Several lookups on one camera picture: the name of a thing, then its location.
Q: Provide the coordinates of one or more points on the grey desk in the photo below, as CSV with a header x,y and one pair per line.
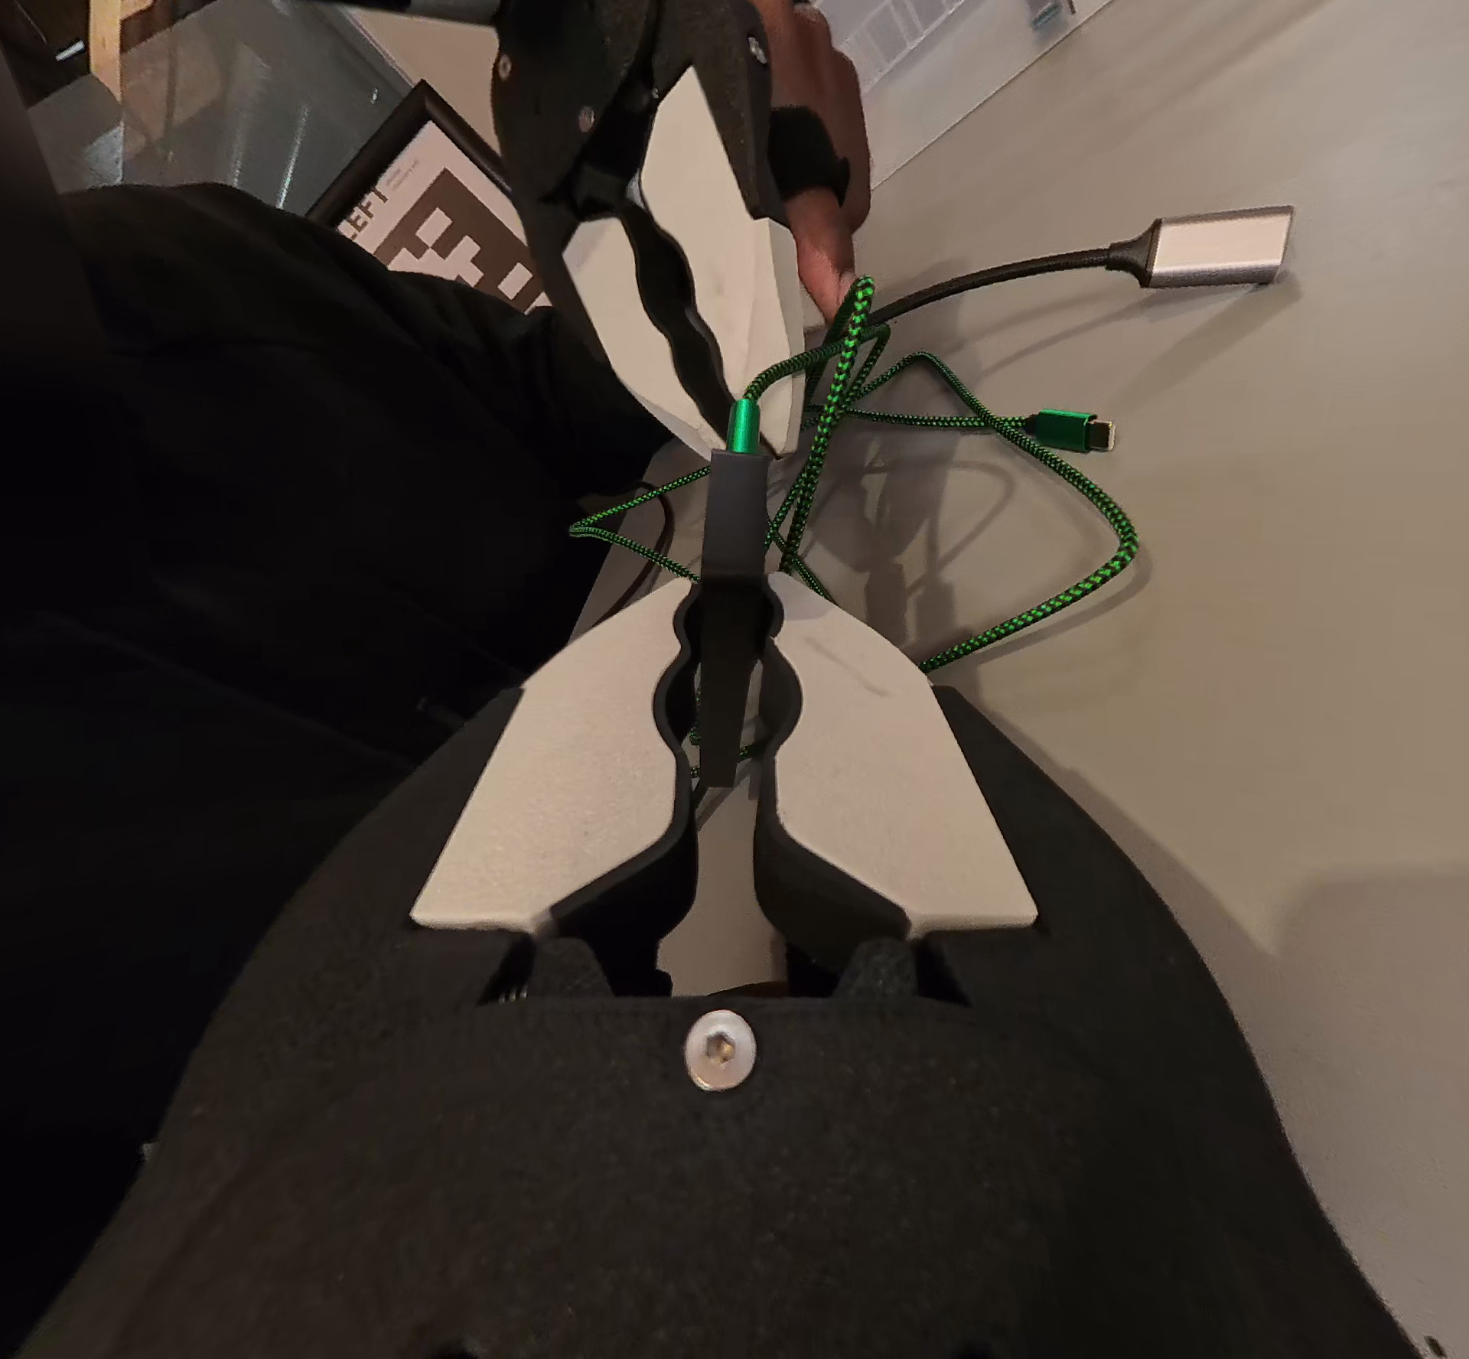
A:
x,y
1263,579

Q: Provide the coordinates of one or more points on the person's black clothing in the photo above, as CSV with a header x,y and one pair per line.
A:
x,y
229,464

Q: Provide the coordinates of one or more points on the person's left hand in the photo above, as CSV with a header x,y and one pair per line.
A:
x,y
821,62

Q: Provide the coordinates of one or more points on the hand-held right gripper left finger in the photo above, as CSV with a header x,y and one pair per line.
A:
x,y
552,785

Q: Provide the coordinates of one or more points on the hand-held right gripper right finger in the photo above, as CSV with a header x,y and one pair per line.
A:
x,y
895,785

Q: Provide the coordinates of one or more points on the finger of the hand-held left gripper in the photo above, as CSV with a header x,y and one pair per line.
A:
x,y
608,303
735,269

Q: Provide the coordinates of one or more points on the black framed poster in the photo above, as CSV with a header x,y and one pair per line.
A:
x,y
436,178

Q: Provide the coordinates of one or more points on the black USB hub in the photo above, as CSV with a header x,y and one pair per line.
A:
x,y
729,579

